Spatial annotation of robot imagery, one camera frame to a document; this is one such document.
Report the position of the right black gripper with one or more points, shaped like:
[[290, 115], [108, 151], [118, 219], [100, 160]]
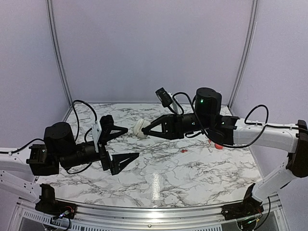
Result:
[[173, 128]]

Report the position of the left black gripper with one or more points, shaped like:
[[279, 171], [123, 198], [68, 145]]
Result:
[[114, 165]]

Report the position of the white earbuds charging case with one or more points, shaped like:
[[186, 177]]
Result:
[[137, 130]]

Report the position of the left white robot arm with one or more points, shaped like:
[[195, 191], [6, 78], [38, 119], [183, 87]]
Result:
[[60, 150]]

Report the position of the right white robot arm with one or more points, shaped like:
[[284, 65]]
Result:
[[237, 133]]

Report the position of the red round cap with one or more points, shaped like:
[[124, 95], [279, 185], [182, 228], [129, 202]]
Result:
[[217, 146]]

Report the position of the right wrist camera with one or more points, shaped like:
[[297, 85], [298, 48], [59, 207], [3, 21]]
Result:
[[167, 100]]

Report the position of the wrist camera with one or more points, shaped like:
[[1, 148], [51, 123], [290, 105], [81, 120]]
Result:
[[167, 100], [96, 133]]

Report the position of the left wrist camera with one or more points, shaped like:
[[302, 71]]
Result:
[[96, 133]]

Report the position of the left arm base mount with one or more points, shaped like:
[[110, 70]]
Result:
[[48, 204]]

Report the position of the aluminium front rail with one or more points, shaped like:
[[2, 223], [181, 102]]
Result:
[[111, 218]]

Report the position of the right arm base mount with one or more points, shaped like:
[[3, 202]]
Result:
[[247, 207]]

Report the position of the left aluminium frame post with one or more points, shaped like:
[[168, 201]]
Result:
[[57, 51]]

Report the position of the aluminium frame post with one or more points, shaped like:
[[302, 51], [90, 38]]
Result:
[[57, 51], [245, 54]]

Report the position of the right aluminium frame post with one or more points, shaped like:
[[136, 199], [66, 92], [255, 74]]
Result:
[[245, 54]]

